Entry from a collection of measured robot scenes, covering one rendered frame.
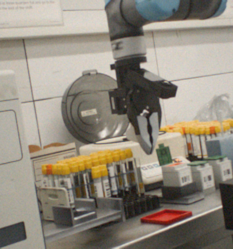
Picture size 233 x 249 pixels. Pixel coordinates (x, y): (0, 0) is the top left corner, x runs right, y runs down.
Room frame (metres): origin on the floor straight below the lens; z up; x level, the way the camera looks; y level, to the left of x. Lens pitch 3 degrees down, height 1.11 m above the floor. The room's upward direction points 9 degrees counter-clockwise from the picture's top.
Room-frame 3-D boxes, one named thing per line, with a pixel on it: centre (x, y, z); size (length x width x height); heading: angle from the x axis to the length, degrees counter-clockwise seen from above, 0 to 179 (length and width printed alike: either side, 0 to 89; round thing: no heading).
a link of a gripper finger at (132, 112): (1.15, -0.05, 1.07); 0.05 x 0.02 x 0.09; 130
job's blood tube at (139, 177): (1.11, -0.03, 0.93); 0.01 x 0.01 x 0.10; 40
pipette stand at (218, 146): (1.29, -0.25, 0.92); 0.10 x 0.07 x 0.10; 136
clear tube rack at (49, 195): (1.16, 0.07, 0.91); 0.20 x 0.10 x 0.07; 130
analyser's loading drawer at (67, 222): (0.88, 0.11, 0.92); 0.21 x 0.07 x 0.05; 130
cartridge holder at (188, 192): (1.11, -0.11, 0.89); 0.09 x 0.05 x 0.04; 42
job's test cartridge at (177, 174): (1.11, -0.11, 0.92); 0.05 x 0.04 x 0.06; 42
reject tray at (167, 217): (0.97, -0.06, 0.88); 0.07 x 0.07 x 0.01; 40
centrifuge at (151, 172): (1.43, -0.04, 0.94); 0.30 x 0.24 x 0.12; 31
